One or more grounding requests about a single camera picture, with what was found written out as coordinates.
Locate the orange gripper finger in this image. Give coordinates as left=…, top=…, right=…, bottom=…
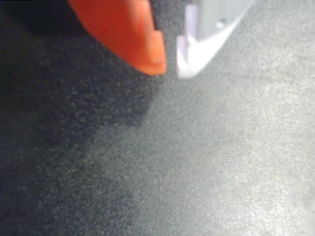
left=67, top=0, right=168, bottom=76

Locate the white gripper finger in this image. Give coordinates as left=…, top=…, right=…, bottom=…
left=176, top=0, right=258, bottom=79

